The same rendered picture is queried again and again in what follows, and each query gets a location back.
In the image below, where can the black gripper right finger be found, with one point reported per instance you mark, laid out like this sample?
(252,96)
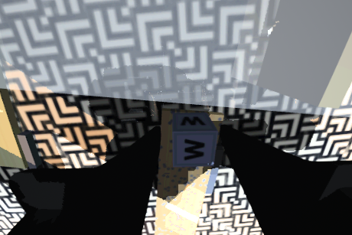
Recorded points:
(286,193)

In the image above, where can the dark blue letter cube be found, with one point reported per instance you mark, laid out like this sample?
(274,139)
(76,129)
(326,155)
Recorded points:
(194,139)

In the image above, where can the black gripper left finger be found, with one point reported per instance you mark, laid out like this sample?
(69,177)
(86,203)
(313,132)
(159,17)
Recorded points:
(120,188)

